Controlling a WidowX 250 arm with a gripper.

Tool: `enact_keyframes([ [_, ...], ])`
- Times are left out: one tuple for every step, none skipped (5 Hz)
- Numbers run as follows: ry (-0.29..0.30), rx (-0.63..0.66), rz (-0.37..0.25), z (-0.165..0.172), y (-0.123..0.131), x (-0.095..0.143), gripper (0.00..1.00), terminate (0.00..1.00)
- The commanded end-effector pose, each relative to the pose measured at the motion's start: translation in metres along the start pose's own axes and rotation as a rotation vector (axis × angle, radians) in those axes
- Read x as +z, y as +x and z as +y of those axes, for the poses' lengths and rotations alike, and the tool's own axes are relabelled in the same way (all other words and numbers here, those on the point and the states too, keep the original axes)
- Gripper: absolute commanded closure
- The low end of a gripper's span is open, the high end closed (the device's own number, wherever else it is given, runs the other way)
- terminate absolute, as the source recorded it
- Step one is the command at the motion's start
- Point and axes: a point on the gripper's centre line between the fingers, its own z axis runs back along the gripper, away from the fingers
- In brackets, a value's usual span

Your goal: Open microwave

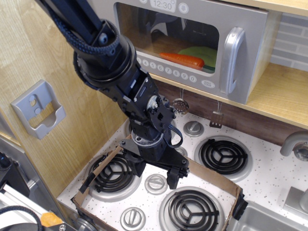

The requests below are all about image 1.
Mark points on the grey toy faucet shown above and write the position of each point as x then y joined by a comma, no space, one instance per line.
298,143

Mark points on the hanging silver skimmer spoon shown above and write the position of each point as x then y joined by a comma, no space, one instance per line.
180,105

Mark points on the grey stove knob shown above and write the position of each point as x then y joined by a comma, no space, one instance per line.
133,219
156,184
193,129

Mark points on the front right black burner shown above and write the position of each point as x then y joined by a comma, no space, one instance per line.
191,209

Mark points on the back right black burner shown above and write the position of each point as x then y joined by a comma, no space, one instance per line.
226,156

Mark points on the grey toy microwave door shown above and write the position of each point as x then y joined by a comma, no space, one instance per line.
208,45

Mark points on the cardboard frame on stove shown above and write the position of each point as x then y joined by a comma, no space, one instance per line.
196,169

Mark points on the black burner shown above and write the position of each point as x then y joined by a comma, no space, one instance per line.
115,182
127,128
226,156
191,209

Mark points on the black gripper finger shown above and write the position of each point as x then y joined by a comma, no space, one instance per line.
137,164
173,177

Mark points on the grey oven front knob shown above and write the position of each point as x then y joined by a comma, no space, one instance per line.
84,225

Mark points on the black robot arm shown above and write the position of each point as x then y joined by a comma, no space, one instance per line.
106,61

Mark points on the orange toy carrot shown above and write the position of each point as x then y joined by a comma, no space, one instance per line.
183,59

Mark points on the hanging silver spatula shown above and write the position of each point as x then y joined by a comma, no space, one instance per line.
217,117

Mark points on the silver toy sink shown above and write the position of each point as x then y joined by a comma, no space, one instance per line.
271,208

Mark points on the back grey stove knob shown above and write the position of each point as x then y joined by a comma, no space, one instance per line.
193,129

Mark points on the front left black burner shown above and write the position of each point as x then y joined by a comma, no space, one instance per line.
115,182

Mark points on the grey wall phone holder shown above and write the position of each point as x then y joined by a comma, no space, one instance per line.
32,103

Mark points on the middle small grey knob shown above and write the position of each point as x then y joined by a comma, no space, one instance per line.
182,151

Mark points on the centre grey stove knob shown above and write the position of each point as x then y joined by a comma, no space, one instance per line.
156,184

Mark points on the wooden shelf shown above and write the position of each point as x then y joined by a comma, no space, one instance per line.
281,93

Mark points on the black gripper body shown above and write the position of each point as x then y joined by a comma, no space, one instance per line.
158,155

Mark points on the front grey stove knob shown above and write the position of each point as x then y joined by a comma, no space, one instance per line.
133,219

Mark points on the back left black burner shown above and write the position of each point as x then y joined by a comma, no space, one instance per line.
127,128

